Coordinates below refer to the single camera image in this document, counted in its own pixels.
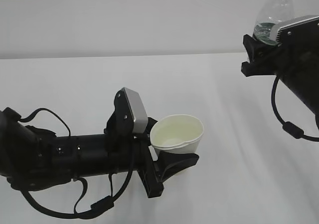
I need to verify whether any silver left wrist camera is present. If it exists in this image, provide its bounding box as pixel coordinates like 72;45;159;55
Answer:
123;87;148;133

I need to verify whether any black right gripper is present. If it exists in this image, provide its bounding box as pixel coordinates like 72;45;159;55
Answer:
241;34;299;77

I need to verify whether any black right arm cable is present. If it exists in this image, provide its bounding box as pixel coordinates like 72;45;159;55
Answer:
271;76;319;142

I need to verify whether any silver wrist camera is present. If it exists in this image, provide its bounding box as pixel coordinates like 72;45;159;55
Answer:
269;15;319;45
123;87;148;133

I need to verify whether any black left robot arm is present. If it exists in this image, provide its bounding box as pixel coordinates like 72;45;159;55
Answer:
0;108;199;198

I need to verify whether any clear water bottle green label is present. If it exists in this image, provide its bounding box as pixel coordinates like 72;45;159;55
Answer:
253;0;295;45

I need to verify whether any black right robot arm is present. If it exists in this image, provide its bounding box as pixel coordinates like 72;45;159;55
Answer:
241;34;319;125

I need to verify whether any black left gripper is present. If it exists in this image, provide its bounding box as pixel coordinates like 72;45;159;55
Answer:
104;116;200;199

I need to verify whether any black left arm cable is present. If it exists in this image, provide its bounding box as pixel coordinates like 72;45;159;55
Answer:
14;107;137;213

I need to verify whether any white paper cup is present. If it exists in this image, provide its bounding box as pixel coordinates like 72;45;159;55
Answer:
150;114;204;157

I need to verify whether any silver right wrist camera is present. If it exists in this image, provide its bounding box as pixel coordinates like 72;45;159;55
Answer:
269;15;319;45

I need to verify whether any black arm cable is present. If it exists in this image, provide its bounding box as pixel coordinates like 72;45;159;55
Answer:
14;107;137;213
271;76;319;142

